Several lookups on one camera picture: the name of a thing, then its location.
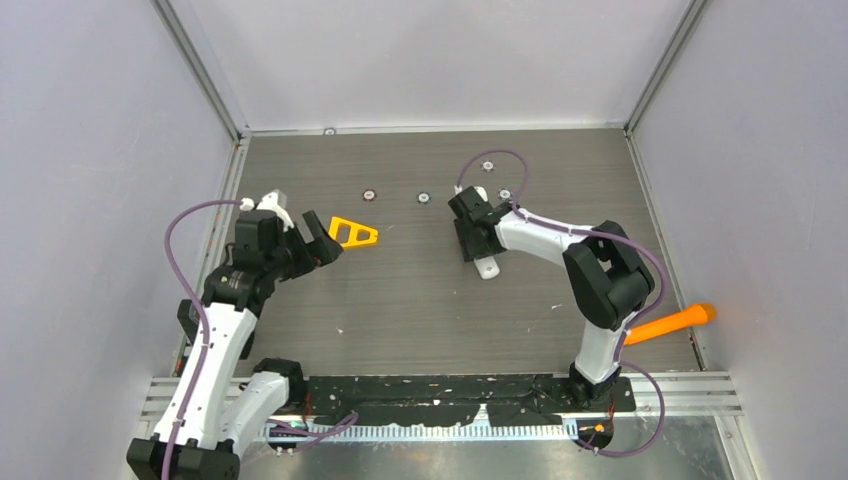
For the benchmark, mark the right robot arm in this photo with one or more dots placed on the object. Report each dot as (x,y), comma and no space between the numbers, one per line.
(609,281)

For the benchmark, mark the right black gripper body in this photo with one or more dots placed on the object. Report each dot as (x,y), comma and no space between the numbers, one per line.
(469,246)

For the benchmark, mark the yellow plastic triangle frame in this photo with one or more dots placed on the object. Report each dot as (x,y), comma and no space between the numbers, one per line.
(352,235)

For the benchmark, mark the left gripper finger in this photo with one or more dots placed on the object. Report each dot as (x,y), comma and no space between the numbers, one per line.
(301,258)
(323,248)

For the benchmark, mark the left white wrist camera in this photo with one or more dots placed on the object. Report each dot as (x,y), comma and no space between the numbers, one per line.
(274,201)

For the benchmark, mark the aluminium rail frame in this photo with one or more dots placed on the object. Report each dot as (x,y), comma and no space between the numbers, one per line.
(662,395)

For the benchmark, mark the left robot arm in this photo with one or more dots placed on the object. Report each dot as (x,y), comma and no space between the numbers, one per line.
(200,436)

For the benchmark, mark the white remote control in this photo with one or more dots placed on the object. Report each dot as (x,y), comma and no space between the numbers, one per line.
(487,268)

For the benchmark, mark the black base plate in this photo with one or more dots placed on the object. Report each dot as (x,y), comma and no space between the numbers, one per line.
(455,400)

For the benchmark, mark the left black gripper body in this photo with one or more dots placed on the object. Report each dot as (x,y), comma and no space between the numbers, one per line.
(278,258)

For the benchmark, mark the orange cylinder peg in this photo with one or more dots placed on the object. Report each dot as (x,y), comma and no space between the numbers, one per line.
(693,315)

